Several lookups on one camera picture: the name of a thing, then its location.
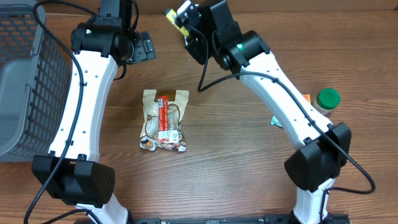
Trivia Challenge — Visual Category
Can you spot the yellow highlighter pen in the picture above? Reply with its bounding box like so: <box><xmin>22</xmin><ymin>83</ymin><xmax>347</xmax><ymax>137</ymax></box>
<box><xmin>164</xmin><ymin>8</ymin><xmax>190</xmax><ymax>37</ymax></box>

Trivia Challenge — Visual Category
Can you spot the beige brown snack pouch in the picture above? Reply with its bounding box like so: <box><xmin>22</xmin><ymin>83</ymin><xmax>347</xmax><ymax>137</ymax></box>
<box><xmin>139</xmin><ymin>90</ymin><xmax>189</xmax><ymax>152</ymax></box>

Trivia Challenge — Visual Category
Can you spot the teal orange snack pack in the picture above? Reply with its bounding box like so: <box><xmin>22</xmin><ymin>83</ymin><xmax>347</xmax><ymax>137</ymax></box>
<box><xmin>270</xmin><ymin>116</ymin><xmax>283</xmax><ymax>128</ymax></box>

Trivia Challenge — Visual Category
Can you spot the small orange snack box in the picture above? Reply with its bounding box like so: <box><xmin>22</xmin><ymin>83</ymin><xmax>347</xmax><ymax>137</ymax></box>
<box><xmin>303</xmin><ymin>95</ymin><xmax>311</xmax><ymax>103</ymax></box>

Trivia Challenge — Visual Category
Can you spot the green lidded beige jar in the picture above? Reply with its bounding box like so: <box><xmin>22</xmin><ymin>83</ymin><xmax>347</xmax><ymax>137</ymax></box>
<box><xmin>312</xmin><ymin>88</ymin><xmax>341</xmax><ymax>116</ymax></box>

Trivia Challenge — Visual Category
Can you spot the red stick snack packet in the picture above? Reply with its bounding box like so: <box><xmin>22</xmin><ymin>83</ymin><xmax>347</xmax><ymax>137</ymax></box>
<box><xmin>157</xmin><ymin>96</ymin><xmax>180</xmax><ymax>143</ymax></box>

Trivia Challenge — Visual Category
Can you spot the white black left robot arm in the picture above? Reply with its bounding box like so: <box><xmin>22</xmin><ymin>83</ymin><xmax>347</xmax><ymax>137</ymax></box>
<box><xmin>32</xmin><ymin>1</ymin><xmax>155</xmax><ymax>223</ymax></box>

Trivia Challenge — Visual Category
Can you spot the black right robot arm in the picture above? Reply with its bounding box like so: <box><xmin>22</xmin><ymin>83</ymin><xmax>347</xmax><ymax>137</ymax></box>
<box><xmin>165</xmin><ymin>1</ymin><xmax>351</xmax><ymax>223</ymax></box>

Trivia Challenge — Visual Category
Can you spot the white barcode scanner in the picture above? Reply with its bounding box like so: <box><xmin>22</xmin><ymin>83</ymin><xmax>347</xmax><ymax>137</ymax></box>
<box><xmin>177</xmin><ymin>0</ymin><xmax>195</xmax><ymax>18</ymax></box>

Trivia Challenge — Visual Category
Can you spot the grey plastic shopping basket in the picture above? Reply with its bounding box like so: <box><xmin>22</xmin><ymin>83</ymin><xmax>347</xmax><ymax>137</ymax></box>
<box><xmin>1</xmin><ymin>0</ymin><xmax>70</xmax><ymax>162</ymax></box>

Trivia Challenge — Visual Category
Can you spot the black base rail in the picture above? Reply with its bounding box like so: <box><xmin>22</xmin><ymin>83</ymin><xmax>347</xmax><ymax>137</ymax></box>
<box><xmin>127</xmin><ymin>213</ymin><xmax>351</xmax><ymax>224</ymax></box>

